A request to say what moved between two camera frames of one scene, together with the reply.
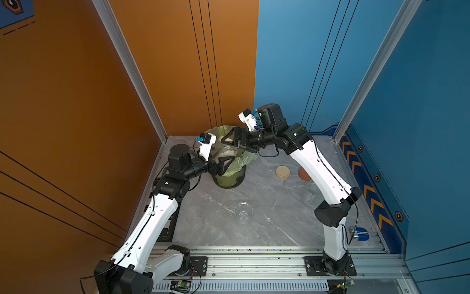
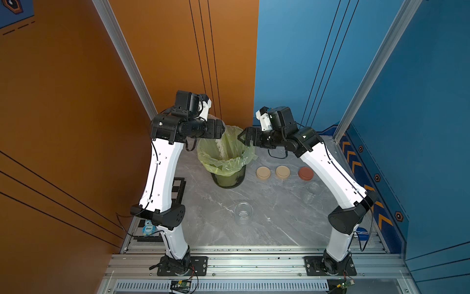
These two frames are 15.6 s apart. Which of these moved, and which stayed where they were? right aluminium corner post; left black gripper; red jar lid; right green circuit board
Moved: left black gripper
Stayed: red jar lid; right green circuit board; right aluminium corner post
